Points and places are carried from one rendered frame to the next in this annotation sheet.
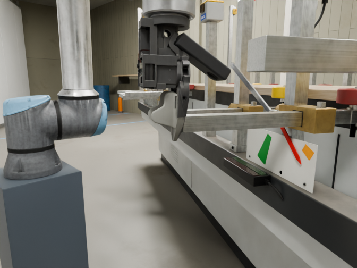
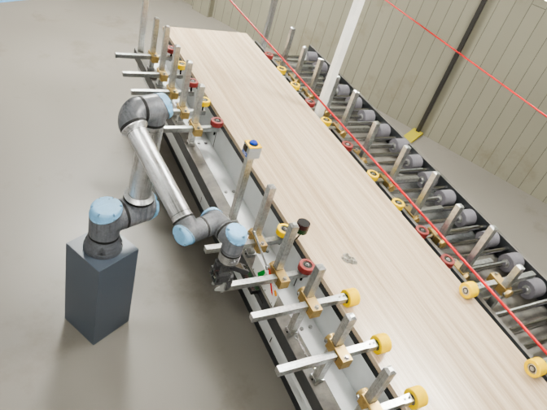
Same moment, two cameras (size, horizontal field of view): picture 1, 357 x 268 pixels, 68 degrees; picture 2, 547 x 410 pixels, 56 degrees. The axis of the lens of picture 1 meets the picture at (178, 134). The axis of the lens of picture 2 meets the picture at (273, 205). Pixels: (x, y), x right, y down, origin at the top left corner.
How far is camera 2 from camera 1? 197 cm
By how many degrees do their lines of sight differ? 32
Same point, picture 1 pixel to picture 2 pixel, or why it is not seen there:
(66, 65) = (137, 185)
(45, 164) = (117, 248)
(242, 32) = (265, 204)
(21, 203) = (106, 276)
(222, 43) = not seen: outside the picture
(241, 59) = (261, 215)
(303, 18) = (287, 243)
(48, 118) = (123, 223)
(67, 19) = not seen: hidden behind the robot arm
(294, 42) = (259, 317)
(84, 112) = (145, 213)
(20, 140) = (104, 237)
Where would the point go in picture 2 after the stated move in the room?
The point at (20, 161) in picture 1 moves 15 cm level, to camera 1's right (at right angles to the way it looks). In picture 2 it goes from (102, 249) to (134, 250)
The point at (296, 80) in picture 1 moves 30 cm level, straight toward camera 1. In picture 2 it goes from (279, 262) to (263, 309)
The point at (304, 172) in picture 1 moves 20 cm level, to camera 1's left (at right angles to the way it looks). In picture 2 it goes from (272, 298) to (231, 296)
